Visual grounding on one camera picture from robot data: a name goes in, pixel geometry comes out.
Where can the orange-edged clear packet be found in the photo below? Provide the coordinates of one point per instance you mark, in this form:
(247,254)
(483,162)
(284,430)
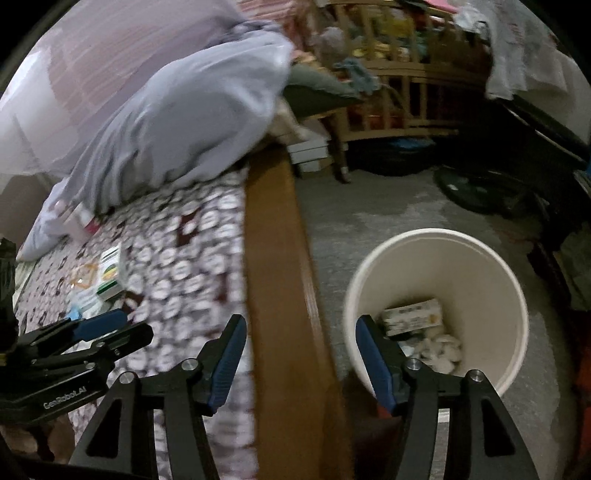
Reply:
(85,276)

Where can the lilac mosquito net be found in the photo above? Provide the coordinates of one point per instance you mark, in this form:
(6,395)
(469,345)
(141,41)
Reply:
(92,55)

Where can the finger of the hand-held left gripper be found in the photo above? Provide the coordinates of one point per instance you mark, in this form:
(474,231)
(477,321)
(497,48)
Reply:
(124,337)
(101,322)

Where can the green white medicine box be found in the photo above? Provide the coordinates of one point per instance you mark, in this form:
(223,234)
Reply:
(111,277)

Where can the grey-green cushion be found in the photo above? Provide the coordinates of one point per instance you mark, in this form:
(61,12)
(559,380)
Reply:
(318,87)

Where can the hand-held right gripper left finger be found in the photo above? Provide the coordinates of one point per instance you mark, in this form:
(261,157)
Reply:
(226,364)

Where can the wooden bed frame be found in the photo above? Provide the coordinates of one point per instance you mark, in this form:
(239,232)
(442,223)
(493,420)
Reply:
(277,277)

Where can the black fan base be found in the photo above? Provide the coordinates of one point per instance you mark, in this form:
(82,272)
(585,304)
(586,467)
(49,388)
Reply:
(480,194)

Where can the grey brown printed blanket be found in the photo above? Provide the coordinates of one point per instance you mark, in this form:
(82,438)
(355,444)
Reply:
(184,277)

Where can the black chair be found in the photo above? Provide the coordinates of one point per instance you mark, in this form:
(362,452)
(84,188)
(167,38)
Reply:
(545,120)

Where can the white tissues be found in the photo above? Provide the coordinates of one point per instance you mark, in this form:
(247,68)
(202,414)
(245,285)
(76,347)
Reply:
(438,350)

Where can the white bottle with pink label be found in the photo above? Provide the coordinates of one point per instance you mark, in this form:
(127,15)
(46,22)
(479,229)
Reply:
(87,221)

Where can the blue-grey quilt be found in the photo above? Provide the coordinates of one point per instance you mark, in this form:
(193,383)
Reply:
(184,124)

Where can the white bucket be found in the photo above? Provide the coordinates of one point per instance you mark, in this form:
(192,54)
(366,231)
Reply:
(485,286)

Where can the white yellow cardboard box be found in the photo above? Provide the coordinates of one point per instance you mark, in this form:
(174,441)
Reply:
(411,316)

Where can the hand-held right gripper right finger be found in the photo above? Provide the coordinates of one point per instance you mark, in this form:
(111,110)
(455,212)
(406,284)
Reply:
(376,364)

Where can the wooden crib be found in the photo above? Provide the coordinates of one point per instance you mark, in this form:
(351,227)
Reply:
(392,74)

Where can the white printed plastic bag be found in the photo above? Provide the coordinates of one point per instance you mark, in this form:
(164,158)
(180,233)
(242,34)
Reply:
(521,60)

